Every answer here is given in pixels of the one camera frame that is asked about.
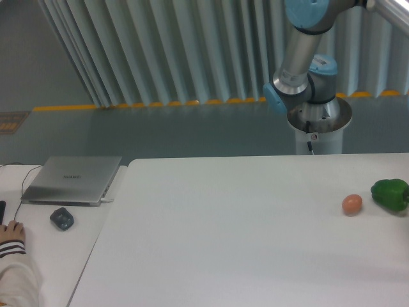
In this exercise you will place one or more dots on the person's hand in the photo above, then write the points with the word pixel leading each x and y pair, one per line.
pixel 13 234

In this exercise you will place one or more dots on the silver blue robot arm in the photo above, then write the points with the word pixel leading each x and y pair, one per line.
pixel 292 83

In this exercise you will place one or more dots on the cream sleeved forearm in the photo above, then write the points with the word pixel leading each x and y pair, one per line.
pixel 19 284

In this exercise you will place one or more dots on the green bell pepper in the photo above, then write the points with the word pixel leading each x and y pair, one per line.
pixel 391 194

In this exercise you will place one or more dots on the black phone at edge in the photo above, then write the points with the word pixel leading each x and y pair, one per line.
pixel 2 210

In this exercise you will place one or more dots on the white side desk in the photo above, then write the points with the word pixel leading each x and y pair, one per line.
pixel 59 256

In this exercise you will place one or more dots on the silver closed laptop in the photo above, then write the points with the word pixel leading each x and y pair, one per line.
pixel 72 180

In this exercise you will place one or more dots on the folding partition screen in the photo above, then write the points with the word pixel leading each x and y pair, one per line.
pixel 196 52

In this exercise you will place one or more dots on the brown egg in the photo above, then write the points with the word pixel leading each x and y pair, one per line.
pixel 352 204

